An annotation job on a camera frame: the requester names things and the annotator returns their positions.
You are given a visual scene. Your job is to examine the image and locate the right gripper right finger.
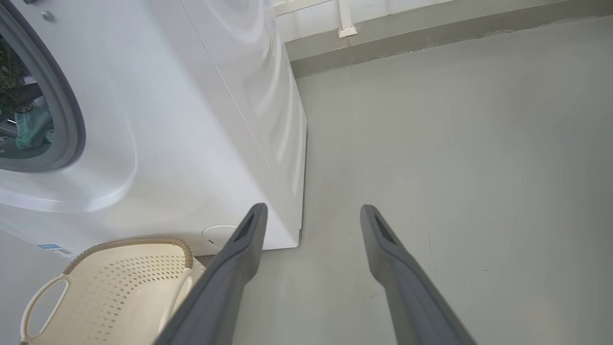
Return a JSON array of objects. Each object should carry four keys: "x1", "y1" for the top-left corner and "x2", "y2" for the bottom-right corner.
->
[{"x1": 360, "y1": 205, "x2": 477, "y2": 345}]

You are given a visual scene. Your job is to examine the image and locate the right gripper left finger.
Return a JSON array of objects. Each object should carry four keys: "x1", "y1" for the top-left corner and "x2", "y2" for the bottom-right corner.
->
[{"x1": 153, "y1": 203, "x2": 269, "y2": 345}]

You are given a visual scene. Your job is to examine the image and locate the white front-load washing machine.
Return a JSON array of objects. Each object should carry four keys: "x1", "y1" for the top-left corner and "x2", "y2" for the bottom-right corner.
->
[{"x1": 0, "y1": 0, "x2": 307, "y2": 257}]

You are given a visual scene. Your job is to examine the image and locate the clothes inside washer drum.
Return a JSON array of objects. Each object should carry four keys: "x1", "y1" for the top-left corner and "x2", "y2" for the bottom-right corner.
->
[{"x1": 0, "y1": 34, "x2": 54, "y2": 160}]

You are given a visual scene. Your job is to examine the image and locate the round white filter cover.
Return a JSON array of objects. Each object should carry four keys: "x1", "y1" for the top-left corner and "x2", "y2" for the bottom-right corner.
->
[{"x1": 202, "y1": 225, "x2": 238, "y2": 249}]

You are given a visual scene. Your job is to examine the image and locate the cream perforated laundry basket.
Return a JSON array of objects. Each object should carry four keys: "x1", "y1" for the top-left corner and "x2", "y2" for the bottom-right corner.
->
[{"x1": 20, "y1": 237, "x2": 206, "y2": 345}]

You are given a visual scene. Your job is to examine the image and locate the blue energy label sticker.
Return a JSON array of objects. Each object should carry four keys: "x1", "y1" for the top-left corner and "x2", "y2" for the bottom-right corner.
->
[{"x1": 37, "y1": 244, "x2": 77, "y2": 259}]

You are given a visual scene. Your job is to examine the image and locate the white wall conduit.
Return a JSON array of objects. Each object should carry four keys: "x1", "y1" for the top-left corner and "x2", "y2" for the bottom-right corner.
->
[{"x1": 338, "y1": 0, "x2": 357, "y2": 38}]

